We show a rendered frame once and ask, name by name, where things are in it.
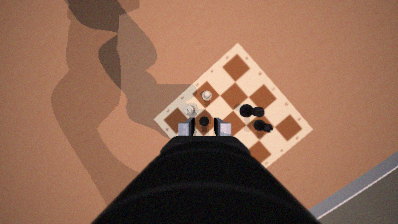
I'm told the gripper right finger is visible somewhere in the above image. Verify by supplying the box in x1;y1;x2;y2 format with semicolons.
214;117;231;136

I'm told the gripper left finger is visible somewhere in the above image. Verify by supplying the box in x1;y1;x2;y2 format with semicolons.
178;117;195;136

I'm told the brown and cream chessboard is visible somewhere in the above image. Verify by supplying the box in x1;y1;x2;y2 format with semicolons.
155;43;312;168

